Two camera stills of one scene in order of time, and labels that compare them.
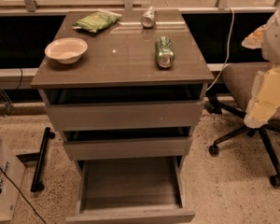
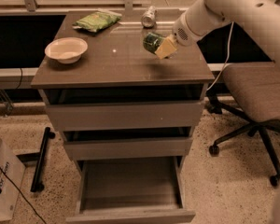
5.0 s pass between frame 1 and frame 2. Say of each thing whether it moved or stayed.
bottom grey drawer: stayed
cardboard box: stayed
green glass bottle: moved
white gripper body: moved
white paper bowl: stayed
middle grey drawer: stayed
